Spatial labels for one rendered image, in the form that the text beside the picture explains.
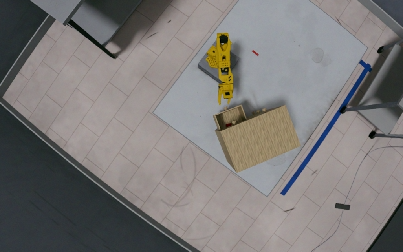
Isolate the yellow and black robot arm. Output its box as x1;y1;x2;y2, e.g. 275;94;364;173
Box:
206;33;233;84

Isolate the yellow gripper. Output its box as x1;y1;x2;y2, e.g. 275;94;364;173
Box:
218;83;233;105

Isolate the wooden chest of drawers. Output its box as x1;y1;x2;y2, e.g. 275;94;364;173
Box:
215;105;301;173

